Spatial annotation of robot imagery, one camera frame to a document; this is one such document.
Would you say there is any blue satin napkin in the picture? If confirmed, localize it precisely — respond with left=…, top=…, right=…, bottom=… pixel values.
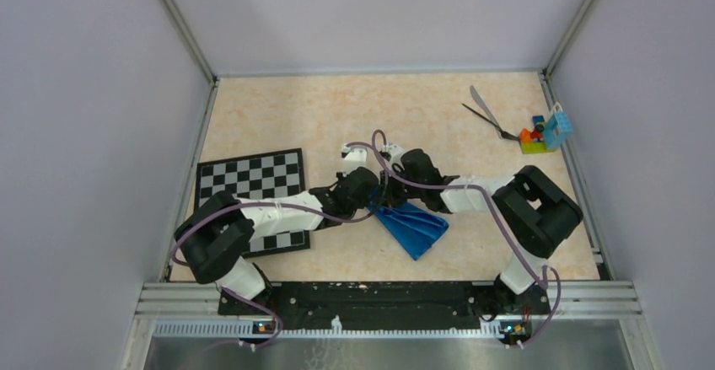
left=368, top=189, right=449, bottom=260

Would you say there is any purple cable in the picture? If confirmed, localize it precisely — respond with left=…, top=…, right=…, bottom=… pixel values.
left=169, top=142, right=390, bottom=349
left=371, top=129, right=562, bottom=349

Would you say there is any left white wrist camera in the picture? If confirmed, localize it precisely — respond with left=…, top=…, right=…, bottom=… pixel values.
left=340, top=144, right=368, bottom=176

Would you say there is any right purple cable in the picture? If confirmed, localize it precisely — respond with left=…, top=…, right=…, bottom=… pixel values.
left=371, top=129, right=562, bottom=349

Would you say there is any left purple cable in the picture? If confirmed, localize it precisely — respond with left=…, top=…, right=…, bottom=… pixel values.
left=169, top=142, right=390, bottom=349

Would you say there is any aluminium front rail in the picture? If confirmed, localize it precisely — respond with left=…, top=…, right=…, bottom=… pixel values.
left=121, top=281, right=663, bottom=369

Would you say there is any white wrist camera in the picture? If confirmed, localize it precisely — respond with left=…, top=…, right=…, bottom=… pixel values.
left=381, top=143, right=406, bottom=172
left=340, top=144, right=368, bottom=176

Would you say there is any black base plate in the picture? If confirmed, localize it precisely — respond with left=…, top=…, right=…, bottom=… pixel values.
left=218, top=281, right=551, bottom=332

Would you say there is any colourful toy block set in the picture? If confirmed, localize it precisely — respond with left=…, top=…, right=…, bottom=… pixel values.
left=518, top=103, right=573, bottom=154

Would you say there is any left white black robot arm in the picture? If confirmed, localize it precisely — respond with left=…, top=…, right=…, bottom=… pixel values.
left=171, top=167, right=380, bottom=314

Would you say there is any black white checkerboard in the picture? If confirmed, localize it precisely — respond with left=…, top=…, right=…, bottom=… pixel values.
left=193, top=148, right=311, bottom=258

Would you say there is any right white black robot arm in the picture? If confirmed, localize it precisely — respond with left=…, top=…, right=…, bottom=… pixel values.
left=380, top=144, right=583, bottom=313

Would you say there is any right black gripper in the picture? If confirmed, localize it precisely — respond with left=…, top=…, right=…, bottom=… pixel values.
left=373, top=165, right=424, bottom=210

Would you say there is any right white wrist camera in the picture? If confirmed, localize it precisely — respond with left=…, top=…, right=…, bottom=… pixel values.
left=381, top=143, right=406, bottom=172

